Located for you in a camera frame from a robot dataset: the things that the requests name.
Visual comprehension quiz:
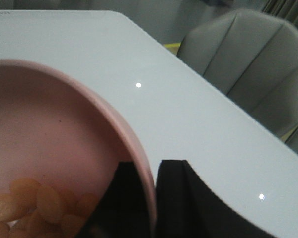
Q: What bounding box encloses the grey chair right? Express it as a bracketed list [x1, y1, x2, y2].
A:
[176, 8, 298, 149]

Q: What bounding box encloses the pink bowl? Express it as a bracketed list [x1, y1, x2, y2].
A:
[0, 59, 157, 238]

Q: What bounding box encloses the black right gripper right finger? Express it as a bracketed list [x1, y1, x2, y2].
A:
[155, 160, 271, 238]

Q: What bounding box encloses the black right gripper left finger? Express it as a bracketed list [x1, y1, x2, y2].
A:
[76, 162, 151, 238]

